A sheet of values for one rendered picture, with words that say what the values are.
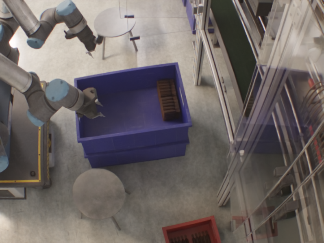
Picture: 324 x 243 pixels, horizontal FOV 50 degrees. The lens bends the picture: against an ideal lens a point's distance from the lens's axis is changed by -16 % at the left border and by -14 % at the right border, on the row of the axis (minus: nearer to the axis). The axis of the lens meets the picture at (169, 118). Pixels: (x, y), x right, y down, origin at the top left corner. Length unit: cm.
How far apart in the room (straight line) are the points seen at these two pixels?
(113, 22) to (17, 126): 100
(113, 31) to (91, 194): 113
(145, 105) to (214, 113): 49
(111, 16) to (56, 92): 141
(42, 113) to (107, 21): 138
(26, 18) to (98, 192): 103
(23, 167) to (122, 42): 127
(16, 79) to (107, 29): 133
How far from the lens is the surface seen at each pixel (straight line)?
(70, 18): 176
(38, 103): 152
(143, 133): 206
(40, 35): 176
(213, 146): 251
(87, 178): 218
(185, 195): 238
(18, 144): 229
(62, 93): 146
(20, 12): 168
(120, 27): 271
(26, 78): 154
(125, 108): 236
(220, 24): 218
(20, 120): 237
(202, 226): 233
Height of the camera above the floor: 227
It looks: 62 degrees down
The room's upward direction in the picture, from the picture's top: 2 degrees clockwise
